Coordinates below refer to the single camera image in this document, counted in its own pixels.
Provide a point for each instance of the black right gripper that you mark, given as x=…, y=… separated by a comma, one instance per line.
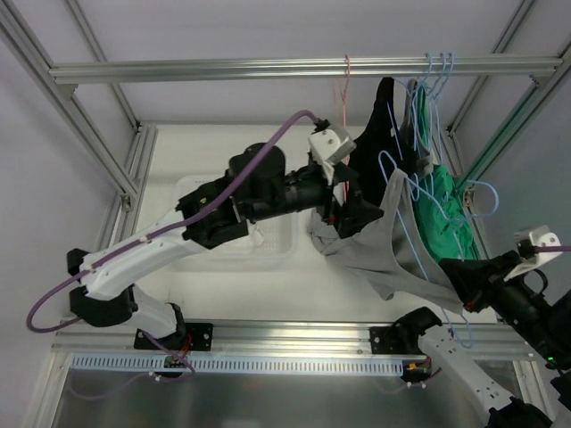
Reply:
x=477, y=283

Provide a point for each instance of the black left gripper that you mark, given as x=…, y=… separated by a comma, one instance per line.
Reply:
x=338, y=196

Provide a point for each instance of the grey tank top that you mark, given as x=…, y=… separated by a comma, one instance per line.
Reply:
x=388, y=252

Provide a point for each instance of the pink hanger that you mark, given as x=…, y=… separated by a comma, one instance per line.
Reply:
x=341, y=89

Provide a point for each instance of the white tank top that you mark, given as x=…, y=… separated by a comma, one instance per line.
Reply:
x=256, y=236

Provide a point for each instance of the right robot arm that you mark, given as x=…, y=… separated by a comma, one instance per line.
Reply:
x=533, y=329

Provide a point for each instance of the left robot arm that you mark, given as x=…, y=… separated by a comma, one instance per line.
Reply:
x=254, y=187

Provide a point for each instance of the black tank top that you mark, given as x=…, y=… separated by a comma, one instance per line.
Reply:
x=380, y=148

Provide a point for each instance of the green tank top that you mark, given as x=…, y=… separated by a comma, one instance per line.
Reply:
x=440, y=219

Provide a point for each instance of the blue hanger with green top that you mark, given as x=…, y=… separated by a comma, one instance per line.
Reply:
x=439, y=125

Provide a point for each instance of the blue hanger with black top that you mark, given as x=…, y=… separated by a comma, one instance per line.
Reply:
x=403, y=134

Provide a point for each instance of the white plastic basket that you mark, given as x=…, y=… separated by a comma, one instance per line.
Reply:
x=280, y=242

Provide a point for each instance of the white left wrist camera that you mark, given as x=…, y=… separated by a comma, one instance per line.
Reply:
x=330, y=143

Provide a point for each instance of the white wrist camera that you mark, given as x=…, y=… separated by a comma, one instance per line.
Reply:
x=535, y=247
x=330, y=143

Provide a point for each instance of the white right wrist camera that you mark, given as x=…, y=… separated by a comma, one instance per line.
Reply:
x=535, y=247

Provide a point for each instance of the aluminium front rail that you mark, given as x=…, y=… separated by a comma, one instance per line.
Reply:
x=295, y=339

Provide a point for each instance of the aluminium hanging rail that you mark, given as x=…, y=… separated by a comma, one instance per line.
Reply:
x=234, y=69

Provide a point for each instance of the white slotted cable duct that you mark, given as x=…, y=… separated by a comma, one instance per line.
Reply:
x=367, y=366

